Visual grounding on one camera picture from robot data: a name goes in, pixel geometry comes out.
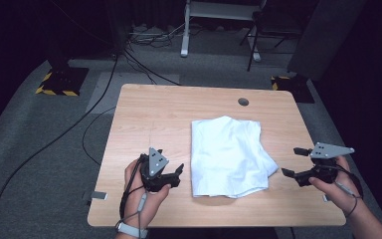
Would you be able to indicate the white short-sleeved shirt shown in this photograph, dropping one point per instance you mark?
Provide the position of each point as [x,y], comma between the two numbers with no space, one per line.
[229,156]

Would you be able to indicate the black metal stand legs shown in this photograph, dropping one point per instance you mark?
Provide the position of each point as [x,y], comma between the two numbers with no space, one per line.
[253,43]

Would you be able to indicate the grey wristwatch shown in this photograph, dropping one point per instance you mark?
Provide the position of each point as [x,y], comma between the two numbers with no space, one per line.
[131,229]

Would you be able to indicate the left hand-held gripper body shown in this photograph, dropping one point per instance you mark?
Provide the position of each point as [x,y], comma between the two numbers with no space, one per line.
[157,166]

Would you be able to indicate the grey hanging panel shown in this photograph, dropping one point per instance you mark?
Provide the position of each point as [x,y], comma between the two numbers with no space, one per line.
[325,36]

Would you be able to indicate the grey tape strip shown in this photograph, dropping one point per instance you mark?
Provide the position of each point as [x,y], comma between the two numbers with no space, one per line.
[98,195]
[326,198]

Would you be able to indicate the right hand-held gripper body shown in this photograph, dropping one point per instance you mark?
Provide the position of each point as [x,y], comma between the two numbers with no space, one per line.
[331,151]

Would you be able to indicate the black yellow striped stand base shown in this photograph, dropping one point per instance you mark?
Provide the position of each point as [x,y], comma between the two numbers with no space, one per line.
[61,83]
[295,88]

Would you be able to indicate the white metal table frame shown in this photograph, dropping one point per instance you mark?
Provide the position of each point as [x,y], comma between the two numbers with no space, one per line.
[185,40]

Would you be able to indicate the person's right hand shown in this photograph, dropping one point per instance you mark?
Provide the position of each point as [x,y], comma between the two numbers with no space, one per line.
[341,195]

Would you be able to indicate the person's left hand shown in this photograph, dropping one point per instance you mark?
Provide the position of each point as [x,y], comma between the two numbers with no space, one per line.
[146,205]

